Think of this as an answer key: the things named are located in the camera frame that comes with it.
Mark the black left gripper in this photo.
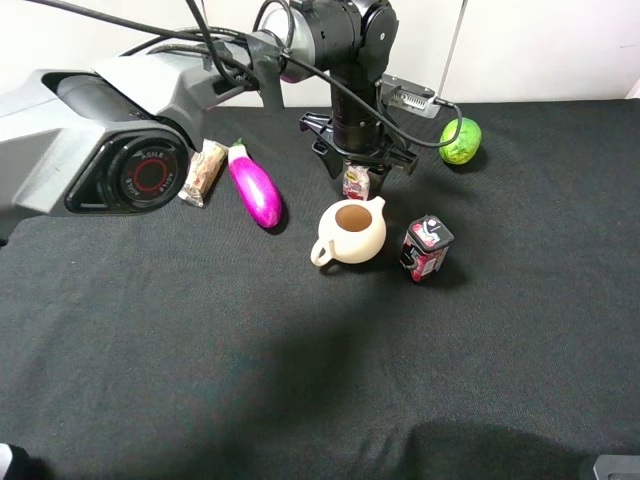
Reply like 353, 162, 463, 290
299, 112, 417, 196

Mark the small candy jar silver lid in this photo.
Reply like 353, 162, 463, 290
342, 163, 371, 201

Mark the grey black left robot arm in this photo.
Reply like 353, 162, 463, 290
1, 1, 416, 239

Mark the cream ceramic teapot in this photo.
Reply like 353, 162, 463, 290
310, 196, 387, 267

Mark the purple toy eggplant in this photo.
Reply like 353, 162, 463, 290
228, 139, 282, 229

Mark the green lime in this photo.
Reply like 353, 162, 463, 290
439, 117, 482, 165

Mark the wrapped snack roll package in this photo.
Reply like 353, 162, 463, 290
178, 139, 228, 208

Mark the black table cloth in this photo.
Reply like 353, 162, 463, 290
1, 100, 639, 479

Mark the white black left base part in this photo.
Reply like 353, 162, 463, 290
0, 443, 31, 480

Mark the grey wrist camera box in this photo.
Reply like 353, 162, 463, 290
379, 74, 440, 119

